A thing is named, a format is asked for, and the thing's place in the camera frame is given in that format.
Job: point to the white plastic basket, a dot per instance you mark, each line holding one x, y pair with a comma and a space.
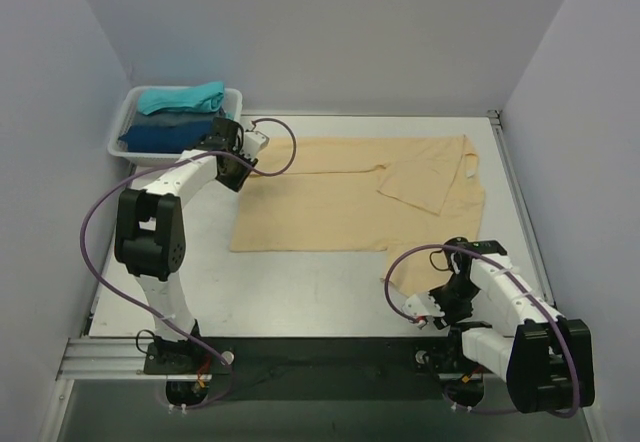
150, 154

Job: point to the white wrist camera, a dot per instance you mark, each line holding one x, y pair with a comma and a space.
424, 311
253, 141

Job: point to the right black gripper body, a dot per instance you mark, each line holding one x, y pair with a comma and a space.
445, 299

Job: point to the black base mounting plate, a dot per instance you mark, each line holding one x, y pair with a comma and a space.
314, 369

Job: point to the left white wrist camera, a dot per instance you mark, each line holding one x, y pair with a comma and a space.
253, 141

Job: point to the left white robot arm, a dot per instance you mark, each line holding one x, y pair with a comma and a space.
150, 239

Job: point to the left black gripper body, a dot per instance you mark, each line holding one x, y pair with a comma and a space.
232, 176

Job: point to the grey folded t shirt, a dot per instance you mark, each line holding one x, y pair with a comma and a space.
169, 119

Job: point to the cream yellow t shirt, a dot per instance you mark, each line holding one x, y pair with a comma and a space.
360, 195

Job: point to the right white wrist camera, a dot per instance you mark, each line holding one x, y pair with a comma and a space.
424, 311

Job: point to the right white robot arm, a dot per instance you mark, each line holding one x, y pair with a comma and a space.
544, 358

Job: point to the teal folded t shirt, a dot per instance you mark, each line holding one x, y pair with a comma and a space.
208, 98

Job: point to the aluminium front rail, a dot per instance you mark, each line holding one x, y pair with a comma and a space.
121, 358

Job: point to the dark blue folded t shirt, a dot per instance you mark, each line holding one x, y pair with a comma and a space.
165, 139

